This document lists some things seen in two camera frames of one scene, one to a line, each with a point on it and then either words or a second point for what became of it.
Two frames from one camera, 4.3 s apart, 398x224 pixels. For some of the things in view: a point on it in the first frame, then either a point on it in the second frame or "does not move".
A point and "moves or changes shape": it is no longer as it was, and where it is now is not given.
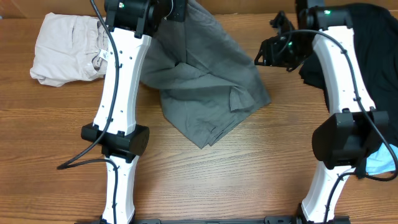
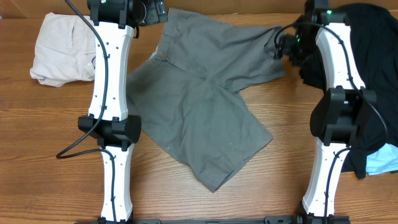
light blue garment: x=382 y=160 does not move
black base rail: x=268 y=219 does not move
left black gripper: x=180 y=14 → x=157 y=12
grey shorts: x=206 y=78 moves or changes shape
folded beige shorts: x=69 y=48 does not move
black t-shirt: x=375 y=28 does not move
